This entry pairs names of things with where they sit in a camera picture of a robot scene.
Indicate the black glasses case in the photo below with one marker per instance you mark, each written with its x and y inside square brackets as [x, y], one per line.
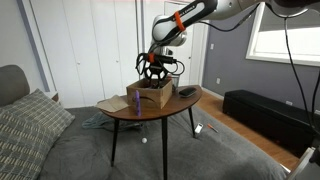
[187, 92]

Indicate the grey plaid pillow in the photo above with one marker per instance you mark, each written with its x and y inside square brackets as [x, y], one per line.
[30, 133]

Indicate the white framed window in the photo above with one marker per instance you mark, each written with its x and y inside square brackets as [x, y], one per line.
[286, 43]

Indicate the open cardboard box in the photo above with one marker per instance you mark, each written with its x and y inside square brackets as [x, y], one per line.
[156, 97]

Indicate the white light switch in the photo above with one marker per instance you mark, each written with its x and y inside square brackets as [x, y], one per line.
[211, 46]

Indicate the teal crumpled cloth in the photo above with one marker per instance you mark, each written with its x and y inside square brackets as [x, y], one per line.
[96, 120]

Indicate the tan folded cloth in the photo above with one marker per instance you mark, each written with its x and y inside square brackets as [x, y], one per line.
[112, 104]

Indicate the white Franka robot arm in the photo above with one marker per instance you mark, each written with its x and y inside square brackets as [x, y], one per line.
[173, 30]

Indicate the round wooden black-legged table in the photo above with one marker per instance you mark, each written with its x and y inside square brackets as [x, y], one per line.
[153, 113]

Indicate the grey carpet rug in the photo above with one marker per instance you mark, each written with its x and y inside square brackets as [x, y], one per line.
[216, 156]

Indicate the purple plastic toy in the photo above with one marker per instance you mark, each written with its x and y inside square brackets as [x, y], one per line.
[137, 103]

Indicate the grey upholstered chair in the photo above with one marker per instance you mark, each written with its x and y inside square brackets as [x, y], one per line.
[11, 83]

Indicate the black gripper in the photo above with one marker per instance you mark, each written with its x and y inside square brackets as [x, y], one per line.
[157, 68]

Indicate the white closet door set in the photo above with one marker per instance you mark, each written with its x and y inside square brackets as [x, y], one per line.
[193, 66]
[86, 50]

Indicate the white wall outlet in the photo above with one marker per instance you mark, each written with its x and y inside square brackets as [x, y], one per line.
[218, 80]
[289, 103]

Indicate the white metal stand frame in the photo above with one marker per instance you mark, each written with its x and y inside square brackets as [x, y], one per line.
[300, 163]

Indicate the black mesh cup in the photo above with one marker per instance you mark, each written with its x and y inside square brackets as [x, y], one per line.
[175, 81]

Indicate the black storage bench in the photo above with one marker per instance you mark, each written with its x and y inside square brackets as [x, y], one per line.
[266, 116]

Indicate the small white remote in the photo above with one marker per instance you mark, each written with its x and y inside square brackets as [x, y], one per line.
[198, 128]

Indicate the small white ball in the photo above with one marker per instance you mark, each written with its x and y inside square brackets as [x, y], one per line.
[144, 140]

